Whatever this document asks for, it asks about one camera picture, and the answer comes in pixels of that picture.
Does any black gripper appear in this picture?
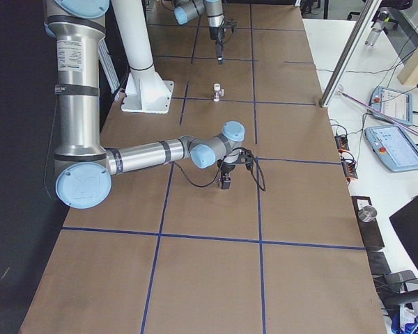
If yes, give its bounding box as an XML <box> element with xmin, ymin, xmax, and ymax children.
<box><xmin>217</xmin><ymin>160</ymin><xmax>235</xmax><ymax>190</ymax></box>
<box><xmin>209</xmin><ymin>25</ymin><xmax>237</xmax><ymax>65</ymax></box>

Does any metal valve with white ends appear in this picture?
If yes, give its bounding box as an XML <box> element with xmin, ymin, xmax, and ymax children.
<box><xmin>213</xmin><ymin>83</ymin><xmax>224</xmax><ymax>102</ymax></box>

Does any brown paper table cover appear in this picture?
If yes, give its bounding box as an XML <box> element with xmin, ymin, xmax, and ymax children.
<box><xmin>20</xmin><ymin>4</ymin><xmax>385</xmax><ymax>333</ymax></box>

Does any orange black power strip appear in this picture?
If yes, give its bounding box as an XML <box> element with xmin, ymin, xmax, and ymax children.
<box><xmin>334</xmin><ymin>134</ymin><xmax>349</xmax><ymax>153</ymax></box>

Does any clear water bottle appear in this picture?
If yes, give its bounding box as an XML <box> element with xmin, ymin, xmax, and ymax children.
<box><xmin>364</xmin><ymin>10</ymin><xmax>389</xmax><ymax>47</ymax></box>

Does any black box with metal cylinder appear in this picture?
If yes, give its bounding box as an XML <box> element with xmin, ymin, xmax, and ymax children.
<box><xmin>351</xmin><ymin>196</ymin><xmax>385</xmax><ymax>251</ymax></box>

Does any near blue teach pendant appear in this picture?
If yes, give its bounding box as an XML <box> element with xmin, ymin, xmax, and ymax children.
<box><xmin>364</xmin><ymin>125</ymin><xmax>418</xmax><ymax>173</ymax></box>

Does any blue teach pendant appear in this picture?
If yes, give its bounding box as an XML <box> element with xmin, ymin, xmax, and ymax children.
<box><xmin>364</xmin><ymin>125</ymin><xmax>418</xmax><ymax>173</ymax></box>
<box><xmin>369</xmin><ymin>86</ymin><xmax>413</xmax><ymax>126</ymax></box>

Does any far blue teach pendant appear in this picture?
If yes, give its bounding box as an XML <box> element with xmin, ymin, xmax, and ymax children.
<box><xmin>369</xmin><ymin>86</ymin><xmax>413</xmax><ymax>126</ymax></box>

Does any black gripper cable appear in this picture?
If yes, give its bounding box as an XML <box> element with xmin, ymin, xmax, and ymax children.
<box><xmin>173</xmin><ymin>147</ymin><xmax>267</xmax><ymax>192</ymax></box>

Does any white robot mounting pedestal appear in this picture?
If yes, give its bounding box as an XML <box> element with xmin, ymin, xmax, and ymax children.
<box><xmin>111</xmin><ymin>0</ymin><xmax>174</xmax><ymax>114</ymax></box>

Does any aluminium frame post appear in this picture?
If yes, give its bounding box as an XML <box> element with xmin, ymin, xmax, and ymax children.
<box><xmin>319</xmin><ymin>0</ymin><xmax>382</xmax><ymax>108</ymax></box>

